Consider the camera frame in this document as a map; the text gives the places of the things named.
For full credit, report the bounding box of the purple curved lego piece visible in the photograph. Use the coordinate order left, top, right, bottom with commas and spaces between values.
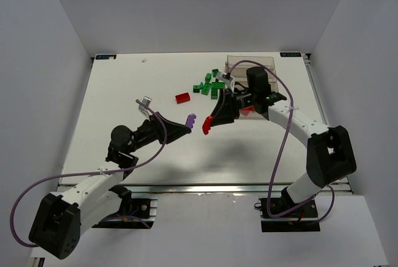
185, 113, 197, 130

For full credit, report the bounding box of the red long lego brick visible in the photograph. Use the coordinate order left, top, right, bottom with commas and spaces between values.
175, 92, 191, 104

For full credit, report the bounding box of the red curved lego piece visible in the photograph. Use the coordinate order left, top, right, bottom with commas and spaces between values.
202, 115, 213, 135

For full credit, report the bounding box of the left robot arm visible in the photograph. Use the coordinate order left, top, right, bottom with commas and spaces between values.
29, 113, 196, 260

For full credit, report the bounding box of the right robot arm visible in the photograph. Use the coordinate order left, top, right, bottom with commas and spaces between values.
202, 62, 357, 210

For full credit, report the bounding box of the green lego brick lower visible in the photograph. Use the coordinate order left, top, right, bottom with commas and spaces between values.
210, 88, 220, 100

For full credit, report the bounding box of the green flat lego plate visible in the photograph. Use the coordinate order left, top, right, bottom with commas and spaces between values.
211, 82, 225, 89

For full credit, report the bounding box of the green long lego brick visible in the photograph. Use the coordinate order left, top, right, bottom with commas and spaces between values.
201, 83, 212, 95

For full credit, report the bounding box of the clear compartment organizer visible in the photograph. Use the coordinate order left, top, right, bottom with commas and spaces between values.
225, 55, 277, 120

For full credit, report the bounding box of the green lego brick left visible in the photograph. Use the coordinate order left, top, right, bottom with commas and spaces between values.
193, 85, 203, 93

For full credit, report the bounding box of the green lego brick small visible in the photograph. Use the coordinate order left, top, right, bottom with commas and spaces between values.
205, 73, 212, 83

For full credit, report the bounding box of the green lego brick top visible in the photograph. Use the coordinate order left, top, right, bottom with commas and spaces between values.
212, 69, 219, 77

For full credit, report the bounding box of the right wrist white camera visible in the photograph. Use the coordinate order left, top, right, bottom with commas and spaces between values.
216, 71, 235, 91

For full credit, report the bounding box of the wrist white camera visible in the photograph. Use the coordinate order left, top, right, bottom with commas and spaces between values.
137, 96, 152, 119
216, 71, 235, 91

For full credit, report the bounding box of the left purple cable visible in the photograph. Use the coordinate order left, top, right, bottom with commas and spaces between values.
9, 99, 170, 248

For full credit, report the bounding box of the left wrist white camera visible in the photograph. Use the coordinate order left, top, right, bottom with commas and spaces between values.
137, 96, 152, 119

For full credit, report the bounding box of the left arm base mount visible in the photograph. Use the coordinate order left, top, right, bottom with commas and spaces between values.
92, 185, 155, 230

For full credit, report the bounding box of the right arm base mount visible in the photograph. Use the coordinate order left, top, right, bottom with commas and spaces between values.
254, 198, 320, 233

